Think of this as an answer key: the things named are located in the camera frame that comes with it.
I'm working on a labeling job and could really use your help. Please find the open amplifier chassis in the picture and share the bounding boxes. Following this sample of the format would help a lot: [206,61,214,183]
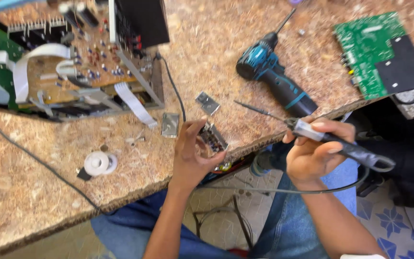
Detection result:
[0,0,170,122]

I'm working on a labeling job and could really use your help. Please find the small metal-cased circuit module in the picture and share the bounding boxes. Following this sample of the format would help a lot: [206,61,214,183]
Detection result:
[197,122,229,158]

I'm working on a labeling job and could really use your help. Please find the black soldering iron cable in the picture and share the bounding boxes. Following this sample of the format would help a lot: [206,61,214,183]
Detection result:
[196,165,371,195]

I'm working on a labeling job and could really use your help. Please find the person's left hand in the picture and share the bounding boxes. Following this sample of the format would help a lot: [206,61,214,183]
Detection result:
[169,117,228,188]

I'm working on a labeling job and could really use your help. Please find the black insulating sheet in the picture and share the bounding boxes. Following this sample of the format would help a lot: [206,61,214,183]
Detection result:
[375,35,414,95]

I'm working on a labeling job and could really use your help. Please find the person's blue jeans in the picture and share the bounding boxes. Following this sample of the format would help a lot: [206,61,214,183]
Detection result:
[90,142,359,259]

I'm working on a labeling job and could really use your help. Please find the black bag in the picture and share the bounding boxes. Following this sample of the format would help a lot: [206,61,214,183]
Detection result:
[344,77,414,232]

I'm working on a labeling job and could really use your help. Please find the black wire frame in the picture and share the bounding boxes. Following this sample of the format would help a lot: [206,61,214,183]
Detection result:
[192,195,255,250]

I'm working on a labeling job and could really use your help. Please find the black chassis power cable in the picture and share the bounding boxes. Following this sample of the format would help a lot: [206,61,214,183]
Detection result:
[155,53,187,123]

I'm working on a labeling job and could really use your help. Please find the long black cable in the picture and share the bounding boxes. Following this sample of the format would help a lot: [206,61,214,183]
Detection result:
[0,118,103,213]

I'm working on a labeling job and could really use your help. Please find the small metal scrap pieces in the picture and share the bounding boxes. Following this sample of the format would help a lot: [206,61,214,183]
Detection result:
[125,129,146,147]

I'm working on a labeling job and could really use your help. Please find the person's right hand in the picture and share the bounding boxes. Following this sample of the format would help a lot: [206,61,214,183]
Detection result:
[282,118,357,185]

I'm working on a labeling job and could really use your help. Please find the square metal shield cover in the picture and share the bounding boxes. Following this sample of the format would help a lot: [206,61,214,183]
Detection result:
[161,112,180,139]
[195,91,221,117]

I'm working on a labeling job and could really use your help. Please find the white solder spool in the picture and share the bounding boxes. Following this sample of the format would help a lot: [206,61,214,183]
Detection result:
[76,151,119,182]

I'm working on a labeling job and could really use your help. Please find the grey slab with black ring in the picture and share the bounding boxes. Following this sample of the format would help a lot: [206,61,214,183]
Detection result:
[390,86,414,120]

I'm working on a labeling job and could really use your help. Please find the black grey soldering iron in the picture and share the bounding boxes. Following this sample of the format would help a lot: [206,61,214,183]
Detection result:
[234,100,397,173]

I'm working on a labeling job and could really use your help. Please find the white flat ribbon cable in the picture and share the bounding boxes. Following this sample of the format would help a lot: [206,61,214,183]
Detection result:
[114,82,159,130]

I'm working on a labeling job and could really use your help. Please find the teal black cordless drill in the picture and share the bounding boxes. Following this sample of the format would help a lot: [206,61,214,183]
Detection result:
[235,8,319,118]

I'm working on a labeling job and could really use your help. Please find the green circuit board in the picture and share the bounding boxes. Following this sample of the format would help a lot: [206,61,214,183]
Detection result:
[333,11,414,101]

